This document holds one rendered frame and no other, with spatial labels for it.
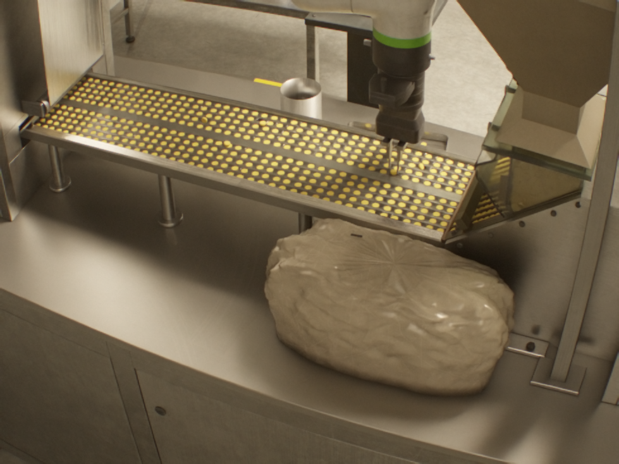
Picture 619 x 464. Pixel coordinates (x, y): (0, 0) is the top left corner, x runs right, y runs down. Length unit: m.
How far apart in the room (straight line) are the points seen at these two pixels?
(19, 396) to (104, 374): 0.38
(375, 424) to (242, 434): 0.28
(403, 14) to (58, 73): 0.69
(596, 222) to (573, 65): 0.22
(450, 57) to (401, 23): 2.31
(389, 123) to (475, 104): 1.92
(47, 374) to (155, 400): 0.29
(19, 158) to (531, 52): 1.02
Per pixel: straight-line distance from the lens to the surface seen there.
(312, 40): 2.74
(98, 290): 1.79
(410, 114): 1.66
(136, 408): 1.85
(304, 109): 2.02
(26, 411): 2.19
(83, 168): 2.06
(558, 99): 1.45
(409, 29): 1.55
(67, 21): 1.87
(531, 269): 1.58
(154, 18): 4.19
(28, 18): 1.86
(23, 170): 1.97
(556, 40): 1.33
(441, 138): 2.06
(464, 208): 1.59
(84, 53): 1.95
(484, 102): 3.61
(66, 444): 2.19
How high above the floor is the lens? 2.04
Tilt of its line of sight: 41 degrees down
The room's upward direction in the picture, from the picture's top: 1 degrees counter-clockwise
